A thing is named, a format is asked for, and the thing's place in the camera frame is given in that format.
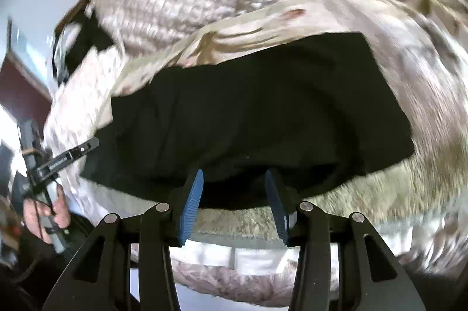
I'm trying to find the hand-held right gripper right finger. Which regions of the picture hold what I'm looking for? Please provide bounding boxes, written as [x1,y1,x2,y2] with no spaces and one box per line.
[265,168,426,311]

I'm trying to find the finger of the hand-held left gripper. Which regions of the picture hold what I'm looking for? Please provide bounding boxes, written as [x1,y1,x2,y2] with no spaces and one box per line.
[31,137,100,182]

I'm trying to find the dark cloth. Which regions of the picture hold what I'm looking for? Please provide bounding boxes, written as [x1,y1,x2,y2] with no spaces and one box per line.
[53,9,115,85]

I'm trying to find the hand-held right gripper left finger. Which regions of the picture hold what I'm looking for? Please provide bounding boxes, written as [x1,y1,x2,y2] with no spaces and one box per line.
[42,168,204,311]

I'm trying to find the floral fleece blanket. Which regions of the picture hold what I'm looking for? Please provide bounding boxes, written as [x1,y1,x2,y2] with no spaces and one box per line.
[44,0,468,275]

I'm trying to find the person's left hand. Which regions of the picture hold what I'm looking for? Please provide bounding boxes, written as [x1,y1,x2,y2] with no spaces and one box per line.
[24,187,72,242]

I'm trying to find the black pants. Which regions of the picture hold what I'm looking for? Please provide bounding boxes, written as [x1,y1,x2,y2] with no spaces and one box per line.
[80,32,415,211]

